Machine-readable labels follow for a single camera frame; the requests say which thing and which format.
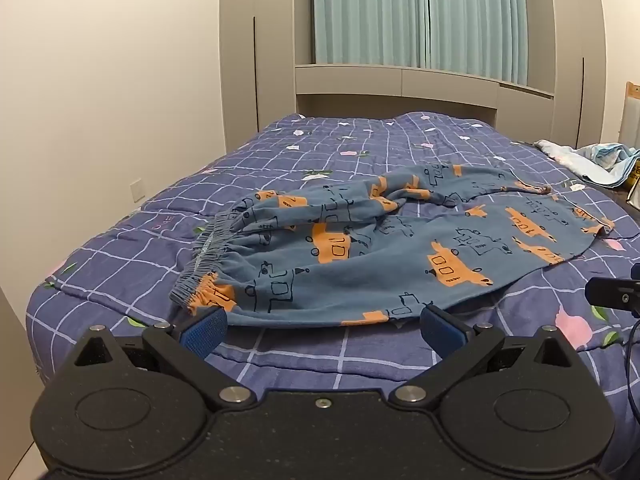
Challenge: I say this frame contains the light wooden frame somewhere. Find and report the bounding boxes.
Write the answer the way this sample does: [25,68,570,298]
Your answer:
[619,80,640,147]

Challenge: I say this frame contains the purple checked floral quilt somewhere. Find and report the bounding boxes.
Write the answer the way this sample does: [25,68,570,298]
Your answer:
[27,110,640,461]

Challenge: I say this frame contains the black cable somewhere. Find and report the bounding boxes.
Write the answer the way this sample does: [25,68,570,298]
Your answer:
[622,317,640,411]

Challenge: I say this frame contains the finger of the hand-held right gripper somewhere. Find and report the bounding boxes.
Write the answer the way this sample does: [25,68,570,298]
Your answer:
[585,276,640,319]

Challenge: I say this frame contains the blue pants with orange print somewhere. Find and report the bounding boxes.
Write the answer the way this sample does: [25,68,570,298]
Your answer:
[170,162,616,330]

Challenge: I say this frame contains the teal curtain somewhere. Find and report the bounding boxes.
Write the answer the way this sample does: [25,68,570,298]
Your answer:
[426,0,530,86]
[312,0,430,68]

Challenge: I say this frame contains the light blue crumpled cloth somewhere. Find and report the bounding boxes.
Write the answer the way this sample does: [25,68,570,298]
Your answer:
[534,139,640,187]

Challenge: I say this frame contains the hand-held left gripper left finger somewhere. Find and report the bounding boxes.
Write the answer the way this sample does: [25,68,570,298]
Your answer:
[65,306,256,413]

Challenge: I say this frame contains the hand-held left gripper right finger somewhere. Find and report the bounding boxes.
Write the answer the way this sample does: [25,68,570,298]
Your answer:
[389,305,581,411]

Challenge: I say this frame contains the beige built-in wardrobe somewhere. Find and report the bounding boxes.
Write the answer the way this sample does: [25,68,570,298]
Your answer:
[219,0,640,153]

